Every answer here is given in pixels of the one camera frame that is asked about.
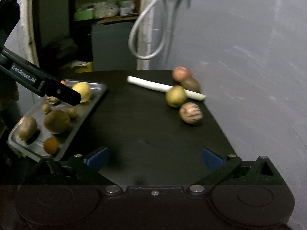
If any small striped pepino melon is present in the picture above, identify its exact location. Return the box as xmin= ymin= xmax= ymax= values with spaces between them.
xmin=179 ymin=102 xmax=203 ymax=124

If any green box on shelf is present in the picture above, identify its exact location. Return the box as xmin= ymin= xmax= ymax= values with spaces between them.
xmin=74 ymin=8 xmax=95 ymax=21

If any small orange tangerine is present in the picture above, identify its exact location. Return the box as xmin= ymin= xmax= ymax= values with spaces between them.
xmin=43 ymin=137 xmax=59 ymax=155

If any large yellow round fruit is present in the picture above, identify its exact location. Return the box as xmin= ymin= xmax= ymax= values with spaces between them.
xmin=72 ymin=82 xmax=92 ymax=103

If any black table mat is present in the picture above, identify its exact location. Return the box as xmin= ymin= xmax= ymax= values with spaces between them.
xmin=63 ymin=70 xmax=234 ymax=186

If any red apple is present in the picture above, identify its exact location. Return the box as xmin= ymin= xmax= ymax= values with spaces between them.
xmin=172 ymin=67 xmax=192 ymax=83

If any yellow green pear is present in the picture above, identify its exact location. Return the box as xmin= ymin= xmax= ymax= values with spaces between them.
xmin=165 ymin=86 xmax=187 ymax=108

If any white leek stalk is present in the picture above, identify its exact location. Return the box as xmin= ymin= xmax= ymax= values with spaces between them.
xmin=126 ymin=76 xmax=207 ymax=101

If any brown oval kiwi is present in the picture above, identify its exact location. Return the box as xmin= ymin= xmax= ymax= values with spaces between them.
xmin=44 ymin=110 xmax=71 ymax=134

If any yellow container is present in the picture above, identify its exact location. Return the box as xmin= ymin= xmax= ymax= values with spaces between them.
xmin=72 ymin=62 xmax=94 ymax=73

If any dark grey cabinet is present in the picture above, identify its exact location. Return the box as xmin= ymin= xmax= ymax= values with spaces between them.
xmin=92 ymin=21 xmax=137 ymax=71

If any large striped pepino melon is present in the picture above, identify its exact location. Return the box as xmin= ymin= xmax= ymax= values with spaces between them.
xmin=45 ymin=97 xmax=60 ymax=104

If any silver metal tray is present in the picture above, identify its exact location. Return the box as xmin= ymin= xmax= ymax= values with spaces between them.
xmin=8 ymin=82 xmax=107 ymax=162

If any white looped cable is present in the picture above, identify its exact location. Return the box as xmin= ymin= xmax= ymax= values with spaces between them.
xmin=128 ymin=0 xmax=169 ymax=60

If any small brown round fruit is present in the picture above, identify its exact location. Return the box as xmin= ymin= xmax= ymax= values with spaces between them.
xmin=42 ymin=103 xmax=51 ymax=114
xmin=67 ymin=108 xmax=78 ymax=118

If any kiwi with sticker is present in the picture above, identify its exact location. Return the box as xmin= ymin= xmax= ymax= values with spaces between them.
xmin=17 ymin=116 xmax=37 ymax=141

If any dark brown kiwi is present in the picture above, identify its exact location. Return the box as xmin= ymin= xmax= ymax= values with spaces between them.
xmin=180 ymin=77 xmax=201 ymax=92

